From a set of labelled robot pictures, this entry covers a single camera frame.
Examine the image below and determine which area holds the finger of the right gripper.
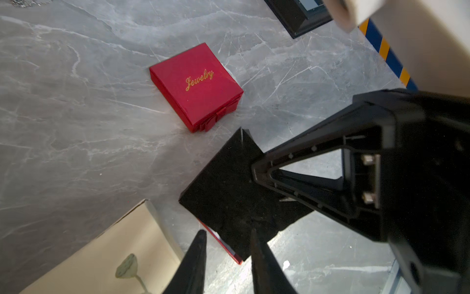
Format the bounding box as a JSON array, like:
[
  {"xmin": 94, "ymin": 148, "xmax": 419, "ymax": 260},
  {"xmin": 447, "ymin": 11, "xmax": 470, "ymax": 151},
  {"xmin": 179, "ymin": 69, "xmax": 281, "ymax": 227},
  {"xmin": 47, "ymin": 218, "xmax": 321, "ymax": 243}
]
[{"xmin": 251, "ymin": 102, "xmax": 395, "ymax": 242}]

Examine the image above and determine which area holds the cream lotus print box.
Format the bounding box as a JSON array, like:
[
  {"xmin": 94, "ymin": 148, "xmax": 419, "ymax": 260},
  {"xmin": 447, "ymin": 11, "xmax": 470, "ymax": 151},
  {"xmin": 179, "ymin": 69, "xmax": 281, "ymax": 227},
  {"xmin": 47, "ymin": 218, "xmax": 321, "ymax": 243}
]
[{"xmin": 23, "ymin": 200, "xmax": 184, "ymax": 294}]

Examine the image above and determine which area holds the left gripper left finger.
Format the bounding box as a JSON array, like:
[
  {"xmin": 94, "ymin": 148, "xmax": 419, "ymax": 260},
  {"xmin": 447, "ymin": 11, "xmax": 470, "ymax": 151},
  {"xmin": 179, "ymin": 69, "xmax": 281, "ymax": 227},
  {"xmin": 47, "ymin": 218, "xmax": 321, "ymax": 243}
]
[{"xmin": 163, "ymin": 230, "xmax": 207, "ymax": 294}]

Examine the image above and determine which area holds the red jewelry box base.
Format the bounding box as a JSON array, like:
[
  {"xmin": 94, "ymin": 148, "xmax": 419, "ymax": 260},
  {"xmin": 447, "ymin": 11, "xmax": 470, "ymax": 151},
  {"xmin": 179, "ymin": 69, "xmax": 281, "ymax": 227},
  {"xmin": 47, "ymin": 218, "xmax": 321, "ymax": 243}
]
[{"xmin": 199, "ymin": 221, "xmax": 244, "ymax": 265}]

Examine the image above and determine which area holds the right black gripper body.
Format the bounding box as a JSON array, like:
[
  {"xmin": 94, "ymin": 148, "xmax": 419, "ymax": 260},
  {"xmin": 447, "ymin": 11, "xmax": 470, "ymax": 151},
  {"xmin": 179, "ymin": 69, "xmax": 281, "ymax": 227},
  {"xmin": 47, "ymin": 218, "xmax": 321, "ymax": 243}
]
[{"xmin": 343, "ymin": 89, "xmax": 470, "ymax": 294}]

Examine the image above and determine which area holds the black white chessboard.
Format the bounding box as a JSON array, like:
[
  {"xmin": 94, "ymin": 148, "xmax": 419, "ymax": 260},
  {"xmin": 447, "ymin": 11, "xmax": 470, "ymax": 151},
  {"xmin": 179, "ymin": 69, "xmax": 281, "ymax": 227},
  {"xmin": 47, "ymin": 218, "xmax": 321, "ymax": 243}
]
[{"xmin": 264, "ymin": 0, "xmax": 332, "ymax": 39}]

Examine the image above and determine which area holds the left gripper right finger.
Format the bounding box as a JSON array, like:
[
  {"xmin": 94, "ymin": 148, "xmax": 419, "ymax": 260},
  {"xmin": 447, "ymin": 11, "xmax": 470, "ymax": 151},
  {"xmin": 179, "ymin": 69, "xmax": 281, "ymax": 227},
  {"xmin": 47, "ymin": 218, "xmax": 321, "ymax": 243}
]
[{"xmin": 250, "ymin": 229, "xmax": 297, "ymax": 294}]

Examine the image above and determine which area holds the black foam insert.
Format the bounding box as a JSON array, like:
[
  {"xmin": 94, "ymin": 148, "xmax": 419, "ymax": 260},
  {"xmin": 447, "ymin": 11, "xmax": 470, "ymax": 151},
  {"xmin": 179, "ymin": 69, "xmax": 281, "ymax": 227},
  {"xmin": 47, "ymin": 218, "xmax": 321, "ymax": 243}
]
[{"xmin": 179, "ymin": 128, "xmax": 312, "ymax": 262}]

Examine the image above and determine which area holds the red jewelry box lid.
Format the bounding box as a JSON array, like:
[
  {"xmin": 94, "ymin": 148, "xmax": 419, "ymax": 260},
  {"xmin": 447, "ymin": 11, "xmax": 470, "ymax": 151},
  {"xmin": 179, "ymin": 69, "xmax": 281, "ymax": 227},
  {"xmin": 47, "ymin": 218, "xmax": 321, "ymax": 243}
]
[{"xmin": 149, "ymin": 43, "xmax": 244, "ymax": 133}]

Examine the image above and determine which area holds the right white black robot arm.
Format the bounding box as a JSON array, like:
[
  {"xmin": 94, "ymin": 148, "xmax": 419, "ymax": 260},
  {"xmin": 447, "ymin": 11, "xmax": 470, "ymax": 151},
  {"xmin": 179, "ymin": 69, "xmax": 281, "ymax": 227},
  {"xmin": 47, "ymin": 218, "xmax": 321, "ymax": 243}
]
[{"xmin": 252, "ymin": 1, "xmax": 470, "ymax": 294}]

